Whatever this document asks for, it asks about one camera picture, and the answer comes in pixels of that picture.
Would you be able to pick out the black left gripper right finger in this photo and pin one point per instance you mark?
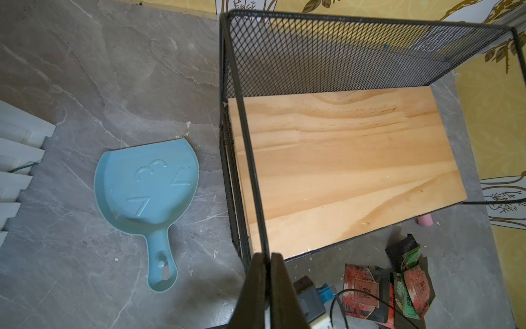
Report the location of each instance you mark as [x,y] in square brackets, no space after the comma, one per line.
[285,311]

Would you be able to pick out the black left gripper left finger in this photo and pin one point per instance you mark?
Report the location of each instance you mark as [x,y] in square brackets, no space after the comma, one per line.
[252,303]

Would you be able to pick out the red black tea bag front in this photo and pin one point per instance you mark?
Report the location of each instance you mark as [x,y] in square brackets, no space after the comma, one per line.
[369,293]

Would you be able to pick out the small green tea bag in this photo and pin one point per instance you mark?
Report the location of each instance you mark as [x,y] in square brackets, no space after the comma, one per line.
[405,254]

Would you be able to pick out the pink tea bag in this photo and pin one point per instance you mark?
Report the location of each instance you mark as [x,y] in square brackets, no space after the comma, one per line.
[419,289]

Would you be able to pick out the green grape oolong tea bag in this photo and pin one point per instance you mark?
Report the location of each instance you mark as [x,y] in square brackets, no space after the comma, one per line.
[402,297]

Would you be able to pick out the purple garden fork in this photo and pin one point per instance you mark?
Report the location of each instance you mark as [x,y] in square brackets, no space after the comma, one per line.
[425,220]

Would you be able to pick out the white picket fence planter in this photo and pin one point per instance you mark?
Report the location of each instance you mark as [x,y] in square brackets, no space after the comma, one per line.
[22,137]

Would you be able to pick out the black wire mesh shelf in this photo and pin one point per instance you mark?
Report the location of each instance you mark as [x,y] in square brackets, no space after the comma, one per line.
[330,128]

